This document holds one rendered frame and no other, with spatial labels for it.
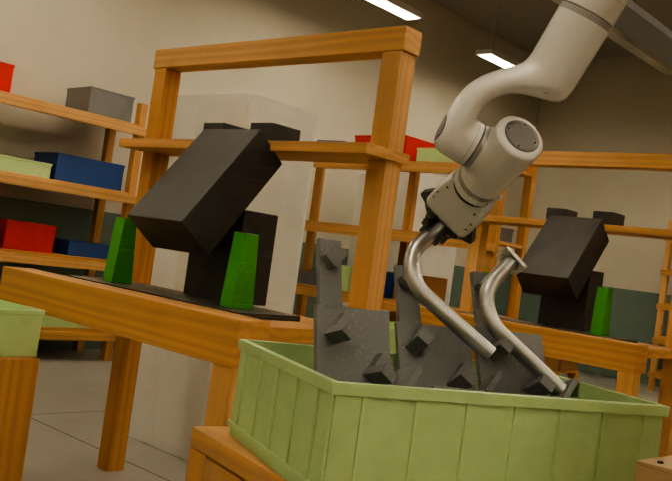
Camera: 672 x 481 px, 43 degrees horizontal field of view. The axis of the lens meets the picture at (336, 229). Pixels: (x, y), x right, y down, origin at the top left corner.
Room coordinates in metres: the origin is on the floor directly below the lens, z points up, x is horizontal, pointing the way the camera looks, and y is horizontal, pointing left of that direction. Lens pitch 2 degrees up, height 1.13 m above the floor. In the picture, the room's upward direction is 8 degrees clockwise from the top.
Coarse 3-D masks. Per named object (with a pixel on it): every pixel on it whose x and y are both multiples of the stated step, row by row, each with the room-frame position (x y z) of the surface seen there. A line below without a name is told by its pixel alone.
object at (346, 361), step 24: (336, 240) 1.51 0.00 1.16; (336, 264) 1.48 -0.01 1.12; (336, 288) 1.49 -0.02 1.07; (336, 312) 1.48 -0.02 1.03; (360, 312) 1.51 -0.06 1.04; (384, 312) 1.53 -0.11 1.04; (360, 336) 1.50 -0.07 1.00; (384, 336) 1.52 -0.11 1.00; (336, 360) 1.46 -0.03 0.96; (360, 360) 1.48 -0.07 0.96
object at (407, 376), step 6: (396, 372) 1.52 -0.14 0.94; (402, 372) 1.50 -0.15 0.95; (408, 372) 1.48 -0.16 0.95; (414, 372) 1.47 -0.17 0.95; (420, 372) 1.47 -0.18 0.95; (396, 378) 1.50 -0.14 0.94; (402, 378) 1.48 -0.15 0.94; (408, 378) 1.46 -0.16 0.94; (414, 378) 1.46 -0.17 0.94; (390, 384) 1.50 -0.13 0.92; (396, 384) 1.48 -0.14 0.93; (402, 384) 1.46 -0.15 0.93; (408, 384) 1.45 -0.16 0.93
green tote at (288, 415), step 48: (240, 384) 1.53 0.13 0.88; (288, 384) 1.33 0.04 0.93; (336, 384) 1.18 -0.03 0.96; (240, 432) 1.48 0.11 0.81; (288, 432) 1.30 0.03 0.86; (336, 432) 1.19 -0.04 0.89; (384, 432) 1.22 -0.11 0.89; (432, 432) 1.25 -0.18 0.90; (480, 432) 1.28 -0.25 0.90; (528, 432) 1.32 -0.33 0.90; (576, 432) 1.36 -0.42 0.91; (624, 432) 1.40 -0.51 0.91; (288, 480) 1.28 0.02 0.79; (336, 480) 1.19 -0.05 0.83; (384, 480) 1.22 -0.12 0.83; (432, 480) 1.25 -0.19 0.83; (480, 480) 1.29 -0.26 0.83; (528, 480) 1.32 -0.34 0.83; (576, 480) 1.36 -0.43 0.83; (624, 480) 1.40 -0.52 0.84
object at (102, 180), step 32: (0, 64) 6.41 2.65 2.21; (0, 96) 6.33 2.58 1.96; (96, 96) 7.02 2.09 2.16; (128, 96) 7.22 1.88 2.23; (128, 128) 7.17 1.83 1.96; (0, 160) 6.47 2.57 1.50; (32, 160) 6.67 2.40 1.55; (64, 160) 6.88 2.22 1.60; (96, 160) 7.07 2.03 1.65; (64, 192) 6.80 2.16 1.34; (96, 192) 7.01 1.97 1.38; (128, 192) 7.29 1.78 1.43; (0, 224) 6.66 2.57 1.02; (32, 224) 6.73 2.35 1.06; (96, 224) 7.58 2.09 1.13; (0, 256) 6.47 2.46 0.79; (32, 256) 6.66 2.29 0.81; (64, 256) 6.91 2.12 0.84; (96, 256) 7.19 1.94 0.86; (64, 320) 7.01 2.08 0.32
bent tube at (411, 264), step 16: (432, 224) 1.63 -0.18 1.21; (416, 240) 1.59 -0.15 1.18; (432, 240) 1.61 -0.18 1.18; (416, 256) 1.57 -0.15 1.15; (416, 272) 1.56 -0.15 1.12; (416, 288) 1.55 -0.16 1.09; (432, 304) 1.54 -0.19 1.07; (448, 320) 1.54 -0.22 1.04; (464, 320) 1.55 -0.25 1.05; (464, 336) 1.54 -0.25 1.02; (480, 336) 1.54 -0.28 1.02; (480, 352) 1.54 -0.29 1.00
